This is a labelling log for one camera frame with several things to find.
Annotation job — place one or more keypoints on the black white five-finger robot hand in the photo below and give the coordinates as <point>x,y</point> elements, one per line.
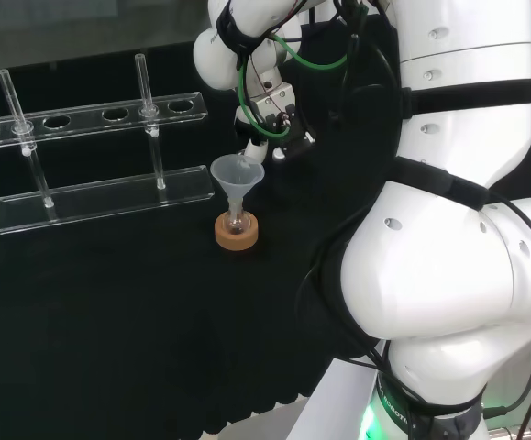
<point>276,103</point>

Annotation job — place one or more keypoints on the translucent plastic funnel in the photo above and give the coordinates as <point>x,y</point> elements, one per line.
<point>237,176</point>

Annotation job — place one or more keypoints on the clear acrylic funnel stand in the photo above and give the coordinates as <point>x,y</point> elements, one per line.
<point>109,197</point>

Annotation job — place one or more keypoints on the small round-bottom glass flask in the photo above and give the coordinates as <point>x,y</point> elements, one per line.
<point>236,222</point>

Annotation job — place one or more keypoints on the black bench cloth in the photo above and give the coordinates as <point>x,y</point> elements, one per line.
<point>109,321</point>

